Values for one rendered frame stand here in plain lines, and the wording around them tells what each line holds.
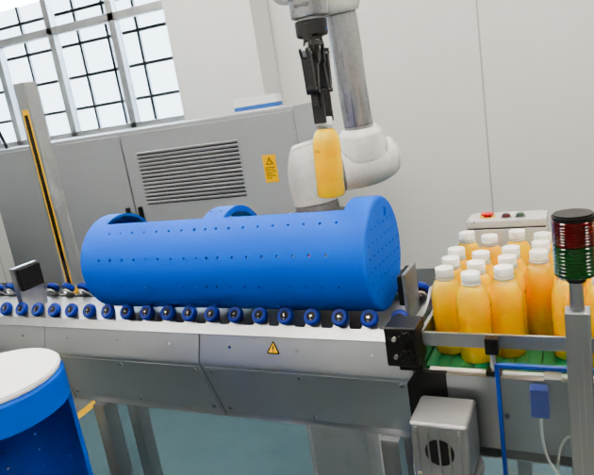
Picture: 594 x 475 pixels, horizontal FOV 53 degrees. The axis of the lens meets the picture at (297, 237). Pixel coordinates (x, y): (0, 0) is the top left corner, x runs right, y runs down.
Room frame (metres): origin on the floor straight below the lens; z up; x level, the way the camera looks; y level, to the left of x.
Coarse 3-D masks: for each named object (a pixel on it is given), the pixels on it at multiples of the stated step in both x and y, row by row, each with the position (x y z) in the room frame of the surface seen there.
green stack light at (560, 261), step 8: (560, 248) 0.87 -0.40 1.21; (584, 248) 0.85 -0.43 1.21; (592, 248) 0.85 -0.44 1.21; (560, 256) 0.87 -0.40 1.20; (568, 256) 0.86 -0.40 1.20; (576, 256) 0.85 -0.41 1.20; (584, 256) 0.85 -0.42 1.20; (592, 256) 0.85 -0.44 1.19; (560, 264) 0.87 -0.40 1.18; (568, 264) 0.86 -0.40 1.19; (576, 264) 0.85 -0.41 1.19; (584, 264) 0.85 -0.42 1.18; (592, 264) 0.85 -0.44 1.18; (560, 272) 0.87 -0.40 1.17; (568, 272) 0.86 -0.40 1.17; (576, 272) 0.85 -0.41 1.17; (584, 272) 0.85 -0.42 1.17; (592, 272) 0.85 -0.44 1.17
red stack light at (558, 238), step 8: (552, 224) 0.89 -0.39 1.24; (560, 224) 0.87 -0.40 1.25; (568, 224) 0.86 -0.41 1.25; (576, 224) 0.85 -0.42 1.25; (584, 224) 0.85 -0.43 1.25; (592, 224) 0.86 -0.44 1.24; (552, 232) 0.89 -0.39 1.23; (560, 232) 0.87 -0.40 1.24; (568, 232) 0.86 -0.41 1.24; (576, 232) 0.85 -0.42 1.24; (584, 232) 0.85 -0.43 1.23; (592, 232) 0.85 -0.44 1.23; (552, 240) 0.90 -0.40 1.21; (560, 240) 0.87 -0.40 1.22; (568, 240) 0.86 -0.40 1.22; (576, 240) 0.85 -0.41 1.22; (584, 240) 0.85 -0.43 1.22; (592, 240) 0.85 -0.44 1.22; (568, 248) 0.86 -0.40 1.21; (576, 248) 0.85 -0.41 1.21
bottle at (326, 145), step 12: (324, 132) 1.43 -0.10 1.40; (336, 132) 1.44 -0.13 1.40; (312, 144) 1.45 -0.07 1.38; (324, 144) 1.42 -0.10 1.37; (336, 144) 1.43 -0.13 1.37; (324, 156) 1.42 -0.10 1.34; (336, 156) 1.42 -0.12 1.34; (324, 168) 1.42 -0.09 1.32; (336, 168) 1.42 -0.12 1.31; (324, 180) 1.42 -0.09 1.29; (336, 180) 1.42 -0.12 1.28; (324, 192) 1.43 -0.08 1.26; (336, 192) 1.42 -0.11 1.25
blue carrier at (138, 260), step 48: (96, 240) 1.68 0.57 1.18; (144, 240) 1.59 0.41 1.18; (192, 240) 1.51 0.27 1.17; (240, 240) 1.44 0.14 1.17; (288, 240) 1.38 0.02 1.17; (336, 240) 1.32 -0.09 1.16; (384, 240) 1.41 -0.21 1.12; (96, 288) 1.66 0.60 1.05; (144, 288) 1.58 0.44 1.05; (192, 288) 1.51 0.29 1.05; (240, 288) 1.44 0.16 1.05; (288, 288) 1.38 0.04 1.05; (336, 288) 1.32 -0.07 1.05; (384, 288) 1.37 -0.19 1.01
